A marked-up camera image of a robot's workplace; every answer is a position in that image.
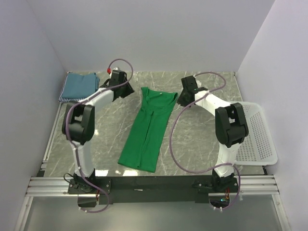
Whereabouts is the white plastic laundry basket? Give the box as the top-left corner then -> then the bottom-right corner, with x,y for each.
235,102 -> 278,166

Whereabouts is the teal blue tank top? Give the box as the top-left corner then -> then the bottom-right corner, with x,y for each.
61,73 -> 100,99

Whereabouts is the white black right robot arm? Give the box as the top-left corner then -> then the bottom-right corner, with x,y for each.
178,76 -> 249,192

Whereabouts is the green tank top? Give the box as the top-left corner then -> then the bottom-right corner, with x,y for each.
118,87 -> 178,173

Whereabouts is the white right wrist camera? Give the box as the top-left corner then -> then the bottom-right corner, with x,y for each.
196,79 -> 202,88

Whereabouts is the blue white striped tank top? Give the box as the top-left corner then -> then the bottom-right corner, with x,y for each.
59,73 -> 92,103

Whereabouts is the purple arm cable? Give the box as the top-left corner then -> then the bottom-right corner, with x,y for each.
169,71 -> 242,209
64,58 -> 134,215

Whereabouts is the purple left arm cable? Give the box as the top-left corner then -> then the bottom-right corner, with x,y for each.
64,58 -> 134,215

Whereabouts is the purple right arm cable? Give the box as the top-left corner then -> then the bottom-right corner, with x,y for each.
169,71 -> 242,209

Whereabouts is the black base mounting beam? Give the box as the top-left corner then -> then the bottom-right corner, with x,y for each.
68,175 -> 238,205

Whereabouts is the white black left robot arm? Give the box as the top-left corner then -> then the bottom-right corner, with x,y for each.
62,68 -> 134,193

